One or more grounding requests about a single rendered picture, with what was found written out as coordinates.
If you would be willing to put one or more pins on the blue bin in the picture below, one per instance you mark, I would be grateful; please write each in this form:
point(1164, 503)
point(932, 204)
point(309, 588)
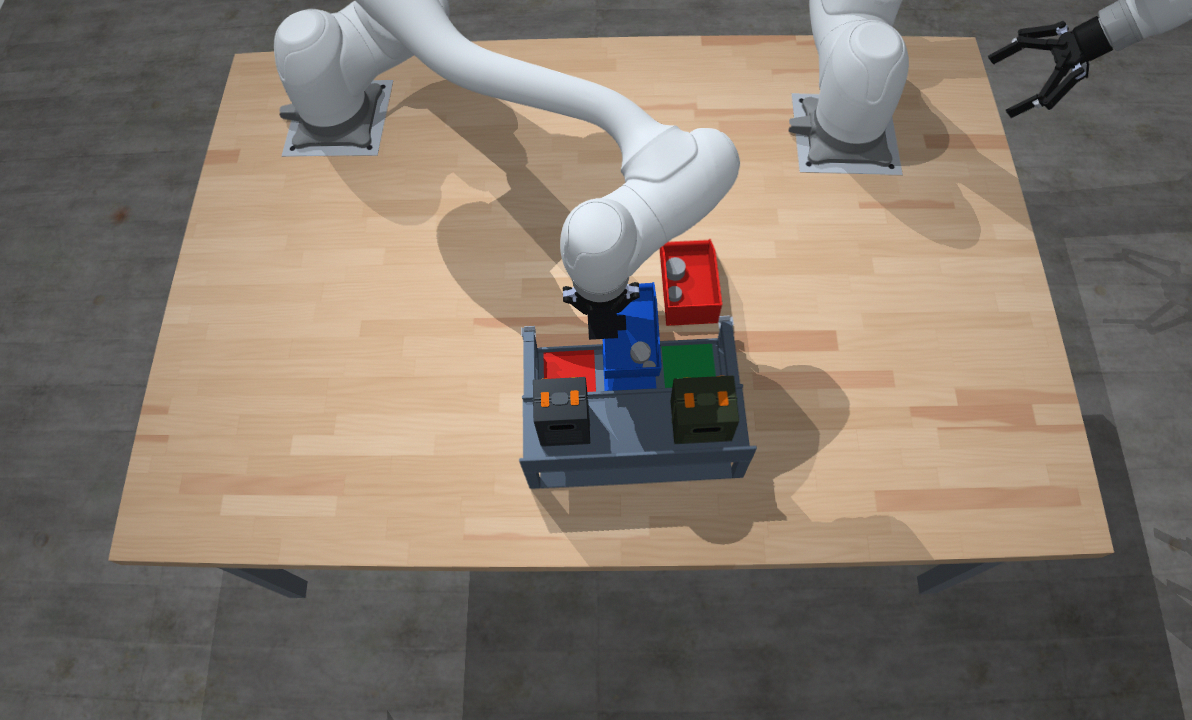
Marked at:
point(641, 325)

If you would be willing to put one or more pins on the dark grey shelf rack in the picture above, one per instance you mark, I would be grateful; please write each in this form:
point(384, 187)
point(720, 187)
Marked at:
point(630, 418)

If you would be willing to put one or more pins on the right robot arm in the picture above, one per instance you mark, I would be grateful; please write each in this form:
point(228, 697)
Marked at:
point(673, 178)

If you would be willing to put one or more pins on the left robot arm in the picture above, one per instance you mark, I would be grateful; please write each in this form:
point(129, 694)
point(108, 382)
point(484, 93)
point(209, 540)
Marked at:
point(863, 76)

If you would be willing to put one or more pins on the red bin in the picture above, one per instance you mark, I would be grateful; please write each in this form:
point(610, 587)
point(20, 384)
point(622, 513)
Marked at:
point(700, 284)

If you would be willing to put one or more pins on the dark green case with orange latches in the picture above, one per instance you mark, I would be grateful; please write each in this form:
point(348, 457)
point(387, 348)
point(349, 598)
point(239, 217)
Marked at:
point(704, 409)

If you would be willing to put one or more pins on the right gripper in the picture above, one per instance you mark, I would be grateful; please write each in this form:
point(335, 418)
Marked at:
point(572, 297)

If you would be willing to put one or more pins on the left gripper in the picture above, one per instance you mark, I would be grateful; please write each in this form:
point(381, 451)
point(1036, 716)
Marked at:
point(1092, 43)

